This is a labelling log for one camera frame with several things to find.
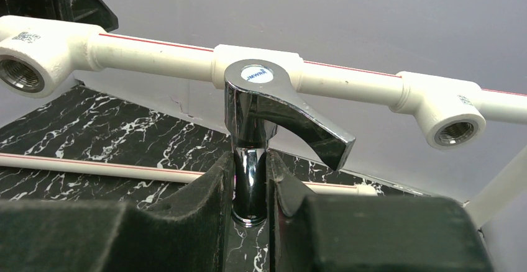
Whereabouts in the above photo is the white PVC pipe frame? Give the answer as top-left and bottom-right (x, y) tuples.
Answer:
(0, 15), (527, 230)

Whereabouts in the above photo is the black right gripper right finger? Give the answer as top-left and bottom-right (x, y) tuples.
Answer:
(266, 152), (494, 271)

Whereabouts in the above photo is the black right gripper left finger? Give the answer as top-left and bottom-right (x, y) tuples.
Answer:
(1, 152), (234, 271)

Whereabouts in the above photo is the chrome water faucet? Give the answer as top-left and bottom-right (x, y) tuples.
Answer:
(224, 59), (355, 227)

